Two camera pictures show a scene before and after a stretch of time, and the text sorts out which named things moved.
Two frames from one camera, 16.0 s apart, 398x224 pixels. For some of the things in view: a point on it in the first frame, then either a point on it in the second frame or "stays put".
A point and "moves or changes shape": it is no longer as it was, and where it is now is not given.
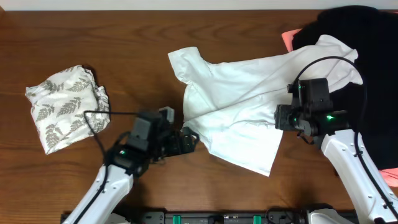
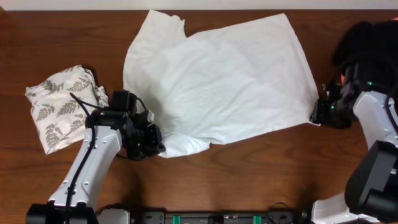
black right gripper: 282,116 to 318,114
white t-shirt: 232,105 moves or changes shape
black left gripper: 175,149 to 155,144
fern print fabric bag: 68,106 stays put
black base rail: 211,217 stays put
